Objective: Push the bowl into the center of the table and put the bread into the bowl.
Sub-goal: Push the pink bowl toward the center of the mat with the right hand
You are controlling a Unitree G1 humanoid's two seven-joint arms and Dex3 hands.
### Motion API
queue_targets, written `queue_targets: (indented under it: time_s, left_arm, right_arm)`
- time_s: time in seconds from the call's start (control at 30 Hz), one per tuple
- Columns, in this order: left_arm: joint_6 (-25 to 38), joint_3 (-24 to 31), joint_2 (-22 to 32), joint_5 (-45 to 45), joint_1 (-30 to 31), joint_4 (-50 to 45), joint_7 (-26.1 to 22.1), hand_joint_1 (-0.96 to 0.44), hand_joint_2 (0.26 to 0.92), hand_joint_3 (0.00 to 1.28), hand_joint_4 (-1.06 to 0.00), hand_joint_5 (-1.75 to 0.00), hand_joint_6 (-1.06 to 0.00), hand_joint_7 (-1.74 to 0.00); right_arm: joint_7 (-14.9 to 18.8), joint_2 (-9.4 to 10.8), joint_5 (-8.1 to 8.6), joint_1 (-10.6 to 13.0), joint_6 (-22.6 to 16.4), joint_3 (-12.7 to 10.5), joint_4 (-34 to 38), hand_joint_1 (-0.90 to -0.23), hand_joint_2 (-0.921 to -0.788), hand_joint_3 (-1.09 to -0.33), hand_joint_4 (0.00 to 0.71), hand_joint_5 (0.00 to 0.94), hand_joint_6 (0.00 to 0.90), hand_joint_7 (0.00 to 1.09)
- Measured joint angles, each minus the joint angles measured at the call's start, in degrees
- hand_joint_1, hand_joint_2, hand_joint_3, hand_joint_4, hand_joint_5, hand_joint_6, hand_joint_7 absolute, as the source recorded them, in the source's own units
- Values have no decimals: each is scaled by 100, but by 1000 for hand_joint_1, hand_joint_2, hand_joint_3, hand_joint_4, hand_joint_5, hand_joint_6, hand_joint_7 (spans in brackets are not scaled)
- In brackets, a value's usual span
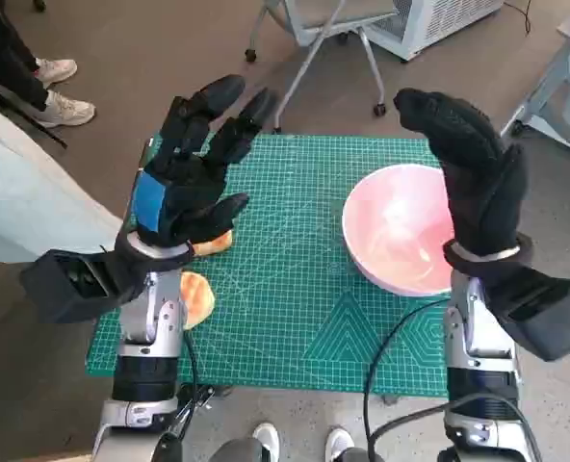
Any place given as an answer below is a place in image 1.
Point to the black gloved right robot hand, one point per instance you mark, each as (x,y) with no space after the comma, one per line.
(477,183)

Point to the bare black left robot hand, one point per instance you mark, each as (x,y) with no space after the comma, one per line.
(189,202)

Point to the long striped toy bread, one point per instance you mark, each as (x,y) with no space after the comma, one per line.
(215,245)

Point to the pink bowl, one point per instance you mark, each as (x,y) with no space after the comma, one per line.
(396,231)

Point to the round toy bread bun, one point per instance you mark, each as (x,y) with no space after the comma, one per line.
(198,298)

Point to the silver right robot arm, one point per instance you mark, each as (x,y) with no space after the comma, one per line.
(477,337)

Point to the green cutting mat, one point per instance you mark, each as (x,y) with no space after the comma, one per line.
(285,269)

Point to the person in pale clothing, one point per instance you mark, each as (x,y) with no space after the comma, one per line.
(30,202)

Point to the white vented appliance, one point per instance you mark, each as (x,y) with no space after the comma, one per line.
(434,24)

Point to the black metal stand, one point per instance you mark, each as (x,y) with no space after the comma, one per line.
(34,126)

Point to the grey office chair on casters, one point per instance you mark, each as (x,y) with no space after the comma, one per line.
(328,24)

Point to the person in dark trousers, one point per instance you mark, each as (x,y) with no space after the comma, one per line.
(6,53)

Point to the white shoe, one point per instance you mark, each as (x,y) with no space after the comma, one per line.
(339,443)
(267,440)

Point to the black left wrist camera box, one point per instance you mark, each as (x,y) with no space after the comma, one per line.
(68,289)

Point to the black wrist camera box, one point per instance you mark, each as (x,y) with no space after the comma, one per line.
(68,289)
(550,317)

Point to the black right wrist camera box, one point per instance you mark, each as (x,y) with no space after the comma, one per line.
(550,317)

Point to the black table frame rail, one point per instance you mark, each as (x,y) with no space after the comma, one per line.
(208,392)

